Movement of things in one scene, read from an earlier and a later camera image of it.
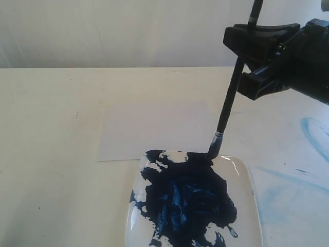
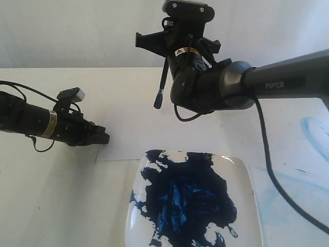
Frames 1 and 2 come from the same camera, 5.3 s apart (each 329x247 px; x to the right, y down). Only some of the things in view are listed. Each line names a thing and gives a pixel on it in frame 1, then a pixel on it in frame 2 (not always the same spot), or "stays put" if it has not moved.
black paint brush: x=214 y=146 -> x=159 y=99
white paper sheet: x=125 y=130 stays put
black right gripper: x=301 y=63 -> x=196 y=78
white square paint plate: x=183 y=199 stays put
